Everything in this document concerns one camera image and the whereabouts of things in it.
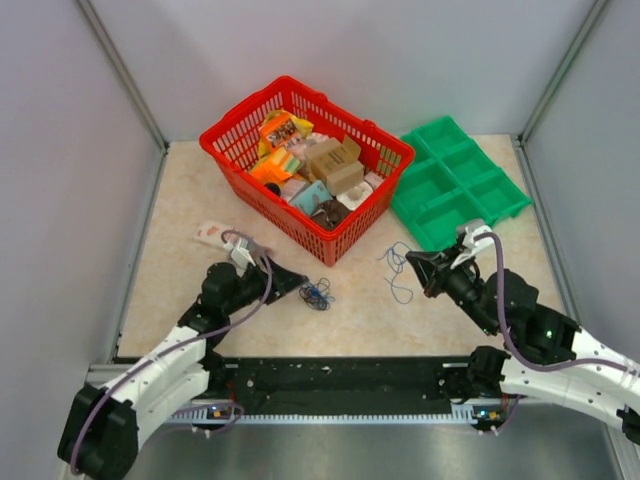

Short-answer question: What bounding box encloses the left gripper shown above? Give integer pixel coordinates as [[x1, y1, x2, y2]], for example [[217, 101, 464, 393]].
[[223, 253, 308, 316]]

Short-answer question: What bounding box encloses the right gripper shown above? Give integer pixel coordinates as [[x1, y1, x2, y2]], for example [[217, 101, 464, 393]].
[[405, 241, 498, 335]]

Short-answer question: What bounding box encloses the blue wire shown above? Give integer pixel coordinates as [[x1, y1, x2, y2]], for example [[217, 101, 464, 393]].
[[298, 277, 336, 313], [376, 242, 415, 306]]

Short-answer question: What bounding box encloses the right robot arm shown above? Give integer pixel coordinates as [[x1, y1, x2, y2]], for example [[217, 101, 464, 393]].
[[406, 248, 639, 443]]

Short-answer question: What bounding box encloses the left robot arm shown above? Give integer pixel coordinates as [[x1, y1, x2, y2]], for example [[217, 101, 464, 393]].
[[57, 256, 308, 479]]

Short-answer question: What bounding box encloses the grey red card box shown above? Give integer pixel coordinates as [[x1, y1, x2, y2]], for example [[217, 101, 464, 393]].
[[249, 240, 275, 261]]

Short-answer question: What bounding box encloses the dark brown packet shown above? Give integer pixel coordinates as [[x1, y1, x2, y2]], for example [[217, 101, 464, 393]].
[[310, 200, 351, 231]]

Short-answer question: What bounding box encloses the green compartment tray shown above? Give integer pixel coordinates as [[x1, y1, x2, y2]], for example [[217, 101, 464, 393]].
[[391, 116, 532, 252]]

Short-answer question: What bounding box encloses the light blue box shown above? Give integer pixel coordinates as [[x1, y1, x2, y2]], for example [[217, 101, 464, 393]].
[[289, 180, 333, 216]]

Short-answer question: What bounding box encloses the white red card box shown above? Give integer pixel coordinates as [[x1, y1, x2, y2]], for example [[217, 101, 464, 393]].
[[193, 220, 239, 251]]

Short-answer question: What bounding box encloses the pink white box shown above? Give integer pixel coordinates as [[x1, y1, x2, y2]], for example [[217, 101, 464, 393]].
[[279, 177, 309, 202]]

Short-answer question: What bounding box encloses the white round item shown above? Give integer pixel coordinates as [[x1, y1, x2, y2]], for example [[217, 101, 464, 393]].
[[336, 181, 374, 211]]

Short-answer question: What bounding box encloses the orange green box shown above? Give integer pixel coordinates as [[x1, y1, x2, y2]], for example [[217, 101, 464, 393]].
[[249, 147, 304, 184]]

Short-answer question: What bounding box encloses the small brown cardboard box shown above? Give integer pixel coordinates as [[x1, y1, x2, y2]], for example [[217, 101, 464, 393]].
[[325, 161, 364, 196]]

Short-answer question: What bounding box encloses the large brown cardboard box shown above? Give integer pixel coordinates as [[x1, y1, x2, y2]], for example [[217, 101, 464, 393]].
[[304, 135, 361, 181]]

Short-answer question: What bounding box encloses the orange snack box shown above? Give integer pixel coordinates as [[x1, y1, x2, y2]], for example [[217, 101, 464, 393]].
[[259, 112, 302, 152]]

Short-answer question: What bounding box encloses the red plastic shopping basket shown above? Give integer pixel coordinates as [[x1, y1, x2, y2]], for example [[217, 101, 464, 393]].
[[199, 76, 415, 266]]

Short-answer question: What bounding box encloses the yellow snack bag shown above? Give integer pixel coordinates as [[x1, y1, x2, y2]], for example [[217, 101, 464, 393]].
[[258, 109, 314, 158]]

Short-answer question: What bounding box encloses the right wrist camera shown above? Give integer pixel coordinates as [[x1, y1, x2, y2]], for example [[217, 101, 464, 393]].
[[450, 218, 493, 269]]

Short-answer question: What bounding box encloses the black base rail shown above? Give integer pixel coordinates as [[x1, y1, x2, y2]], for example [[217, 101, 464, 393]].
[[178, 354, 504, 421]]

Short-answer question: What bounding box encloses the white slotted cable duct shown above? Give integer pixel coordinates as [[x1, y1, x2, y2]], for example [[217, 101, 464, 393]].
[[164, 402, 501, 426]]

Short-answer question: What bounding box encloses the right aluminium corner post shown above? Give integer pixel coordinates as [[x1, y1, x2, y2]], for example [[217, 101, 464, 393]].
[[517, 0, 611, 147]]

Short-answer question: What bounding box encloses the aluminium corner post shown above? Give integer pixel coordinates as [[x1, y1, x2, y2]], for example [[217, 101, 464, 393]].
[[72, 0, 169, 152], [517, 0, 611, 147]]

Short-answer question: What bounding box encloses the left aluminium corner post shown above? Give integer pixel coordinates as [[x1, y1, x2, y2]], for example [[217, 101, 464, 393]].
[[72, 0, 169, 152]]

